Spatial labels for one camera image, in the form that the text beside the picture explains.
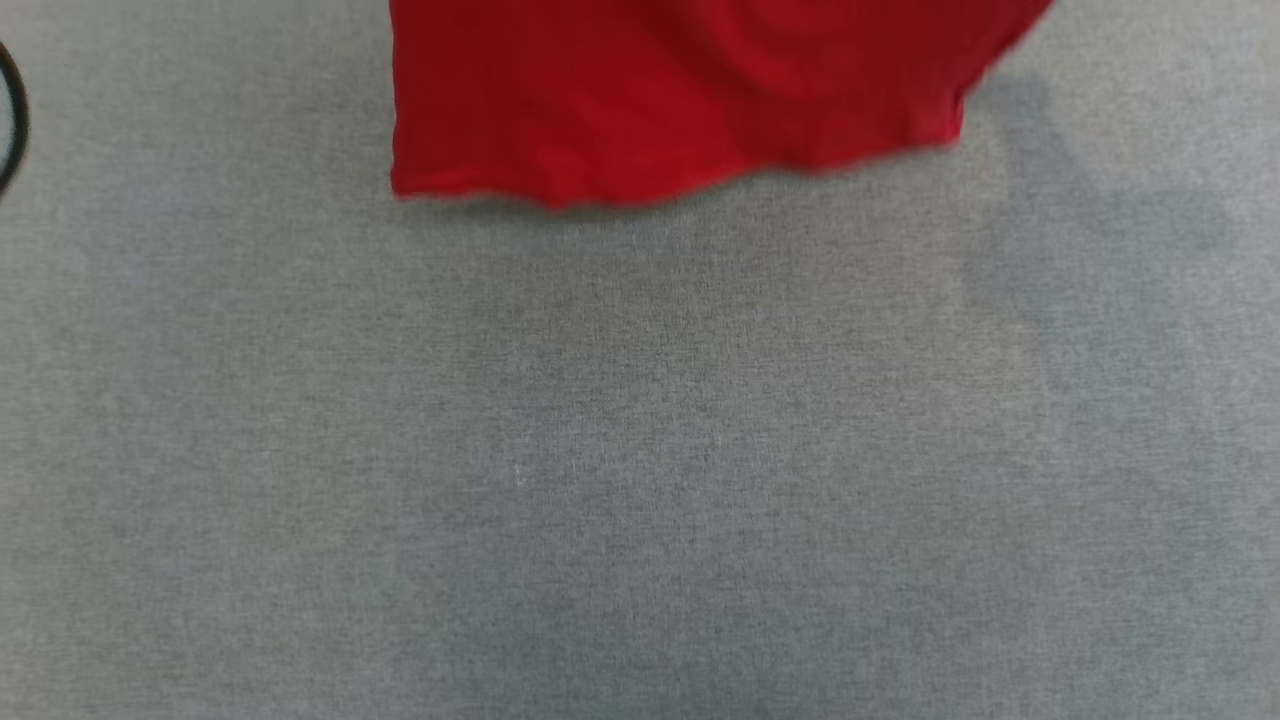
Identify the red basketball jersey white trim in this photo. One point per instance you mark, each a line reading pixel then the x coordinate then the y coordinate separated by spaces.
pixel 650 90

